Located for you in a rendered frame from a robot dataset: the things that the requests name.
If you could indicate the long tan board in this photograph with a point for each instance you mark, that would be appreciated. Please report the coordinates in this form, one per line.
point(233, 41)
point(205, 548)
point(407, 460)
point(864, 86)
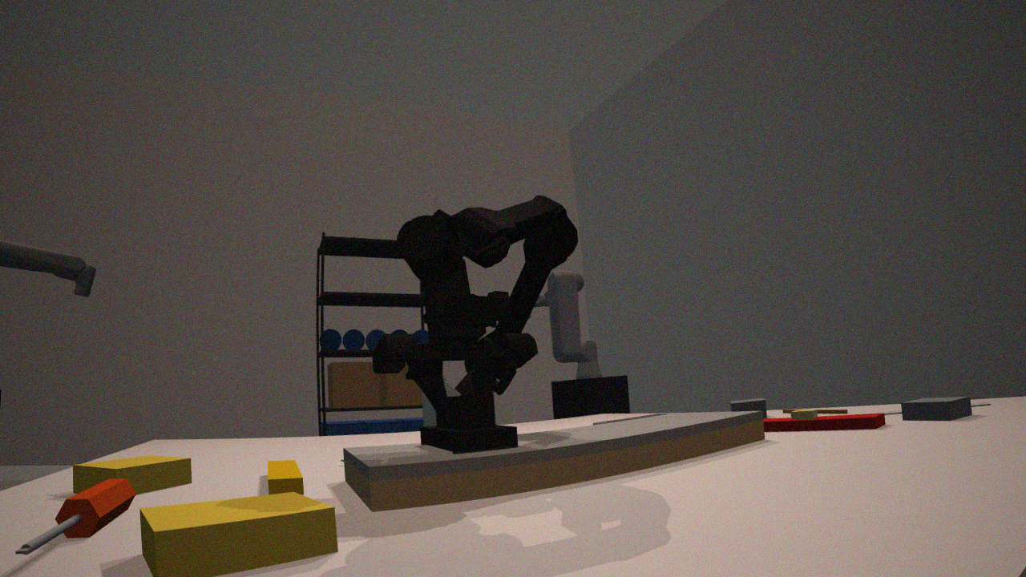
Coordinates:
point(411, 475)

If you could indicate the red-handled awl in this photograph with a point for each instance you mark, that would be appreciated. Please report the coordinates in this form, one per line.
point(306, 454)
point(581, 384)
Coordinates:
point(87, 512)

